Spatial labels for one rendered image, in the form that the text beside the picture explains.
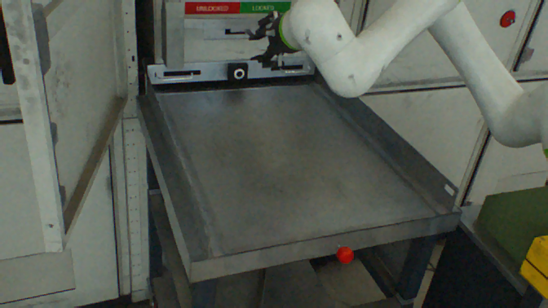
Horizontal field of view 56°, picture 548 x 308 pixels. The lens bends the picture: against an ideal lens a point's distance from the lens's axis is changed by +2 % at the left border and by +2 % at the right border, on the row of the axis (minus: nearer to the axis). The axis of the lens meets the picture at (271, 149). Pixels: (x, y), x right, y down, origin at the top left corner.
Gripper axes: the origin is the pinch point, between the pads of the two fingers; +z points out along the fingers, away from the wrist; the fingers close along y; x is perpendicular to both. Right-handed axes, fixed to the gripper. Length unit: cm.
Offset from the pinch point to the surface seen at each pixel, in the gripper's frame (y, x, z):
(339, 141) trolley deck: 27.1, 16.9, -10.2
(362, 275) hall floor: 89, 57, 53
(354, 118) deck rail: 21.7, 27.0, -1.5
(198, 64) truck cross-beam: 1.8, -12.3, 19.0
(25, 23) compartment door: 3, -53, -52
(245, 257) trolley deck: 45, -21, -38
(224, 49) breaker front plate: -2.3, -4.1, 18.0
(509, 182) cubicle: 58, 130, 45
